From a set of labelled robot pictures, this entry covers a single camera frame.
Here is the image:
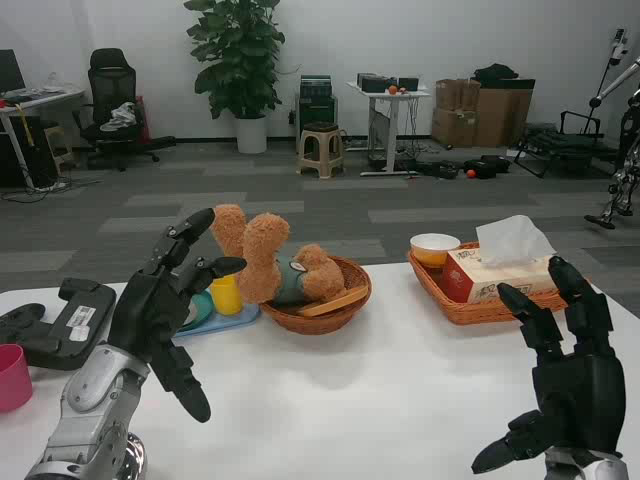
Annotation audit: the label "white standing desk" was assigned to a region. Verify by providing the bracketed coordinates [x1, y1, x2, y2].
[346, 79, 431, 177]

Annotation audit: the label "light blue plastic tray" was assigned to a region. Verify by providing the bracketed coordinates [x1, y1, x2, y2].
[172, 302, 261, 339]

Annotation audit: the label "grey cloth bundle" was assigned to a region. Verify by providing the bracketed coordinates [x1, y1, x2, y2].
[99, 101, 137, 133]

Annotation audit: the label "beige plastic stool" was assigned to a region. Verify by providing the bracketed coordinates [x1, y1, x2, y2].
[297, 122, 346, 181]

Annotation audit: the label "black labelled handheld device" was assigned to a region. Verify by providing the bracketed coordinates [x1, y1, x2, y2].
[22, 277, 117, 371]

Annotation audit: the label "silver humanoid robot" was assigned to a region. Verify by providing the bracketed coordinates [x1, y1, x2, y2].
[584, 54, 640, 230]

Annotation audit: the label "white orange ceramic bowl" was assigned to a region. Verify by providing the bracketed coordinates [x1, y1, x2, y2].
[409, 232, 461, 269]

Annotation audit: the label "black office chair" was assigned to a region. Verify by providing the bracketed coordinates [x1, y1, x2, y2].
[72, 48, 176, 171]

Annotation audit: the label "large brown cardboard box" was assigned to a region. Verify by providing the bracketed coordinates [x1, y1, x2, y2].
[474, 78, 536, 148]

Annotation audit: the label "black computer monitor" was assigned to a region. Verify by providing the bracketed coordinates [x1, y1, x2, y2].
[0, 48, 26, 94]

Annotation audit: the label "white paper tissue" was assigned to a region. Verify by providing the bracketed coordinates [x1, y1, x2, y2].
[474, 214, 558, 269]

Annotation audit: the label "rectangular wicker basket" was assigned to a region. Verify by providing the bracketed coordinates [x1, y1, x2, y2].
[407, 242, 594, 326]

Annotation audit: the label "white office desk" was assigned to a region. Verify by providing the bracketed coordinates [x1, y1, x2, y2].
[0, 87, 86, 190]

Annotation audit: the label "black floor bag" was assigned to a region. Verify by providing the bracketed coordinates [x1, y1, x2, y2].
[462, 154, 511, 180]

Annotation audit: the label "orange wooden board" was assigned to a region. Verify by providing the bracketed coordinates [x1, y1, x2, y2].
[294, 285, 369, 319]

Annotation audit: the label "white device on pole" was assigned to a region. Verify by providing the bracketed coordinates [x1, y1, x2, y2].
[608, 28, 630, 64]

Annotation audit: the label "brown plush teddy bear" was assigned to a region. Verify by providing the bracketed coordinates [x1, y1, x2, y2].
[209, 203, 347, 306]

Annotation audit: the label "black gear pile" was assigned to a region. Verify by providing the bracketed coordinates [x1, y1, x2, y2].
[417, 159, 460, 181]

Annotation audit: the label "black boxes row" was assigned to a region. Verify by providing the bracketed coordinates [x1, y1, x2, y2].
[357, 73, 420, 94]

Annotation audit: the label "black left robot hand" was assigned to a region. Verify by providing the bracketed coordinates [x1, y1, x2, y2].
[107, 207, 249, 425]

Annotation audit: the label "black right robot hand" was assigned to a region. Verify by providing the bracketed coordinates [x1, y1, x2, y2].
[470, 254, 629, 476]

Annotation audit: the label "pink plastic cup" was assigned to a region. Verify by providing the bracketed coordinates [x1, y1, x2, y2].
[0, 343, 34, 414]

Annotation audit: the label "small wooden stool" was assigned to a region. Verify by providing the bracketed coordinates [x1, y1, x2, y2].
[43, 125, 76, 174]

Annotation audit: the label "yellow plastic cup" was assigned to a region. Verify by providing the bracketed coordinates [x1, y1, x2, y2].
[208, 277, 244, 316]

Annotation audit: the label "stacked black equipment cases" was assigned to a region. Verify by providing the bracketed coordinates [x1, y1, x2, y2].
[298, 74, 339, 141]

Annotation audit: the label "black cabinet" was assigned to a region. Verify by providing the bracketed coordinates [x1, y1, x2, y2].
[0, 115, 59, 189]

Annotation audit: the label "round wicker basket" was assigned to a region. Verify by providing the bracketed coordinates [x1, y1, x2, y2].
[259, 255, 374, 336]

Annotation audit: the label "brown stacked cardboard boxes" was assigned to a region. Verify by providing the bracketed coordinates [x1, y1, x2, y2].
[432, 78, 481, 147]

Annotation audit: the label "red white tissue box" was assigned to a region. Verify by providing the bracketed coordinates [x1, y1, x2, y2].
[440, 248, 569, 305]

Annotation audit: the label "green plastic plate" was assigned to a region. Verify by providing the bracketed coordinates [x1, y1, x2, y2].
[187, 292, 216, 326]

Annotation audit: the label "black folding frame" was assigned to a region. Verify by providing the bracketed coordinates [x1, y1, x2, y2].
[514, 110, 619, 179]

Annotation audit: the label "green leafy plant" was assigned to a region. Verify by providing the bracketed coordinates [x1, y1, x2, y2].
[183, 0, 286, 120]

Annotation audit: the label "black gamepad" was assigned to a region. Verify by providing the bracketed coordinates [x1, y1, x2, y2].
[0, 302, 46, 346]

